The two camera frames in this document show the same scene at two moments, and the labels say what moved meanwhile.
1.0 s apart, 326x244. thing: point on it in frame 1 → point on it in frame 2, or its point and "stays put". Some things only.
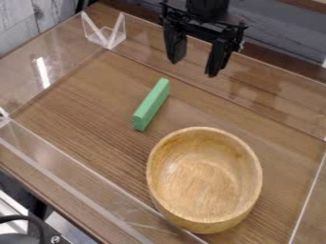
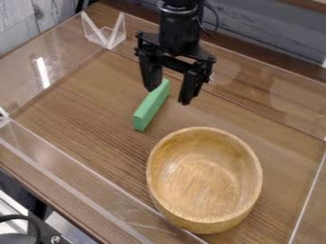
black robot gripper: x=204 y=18 → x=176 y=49
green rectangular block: x=151 y=104 stays put
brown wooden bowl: x=203 y=178 stays put
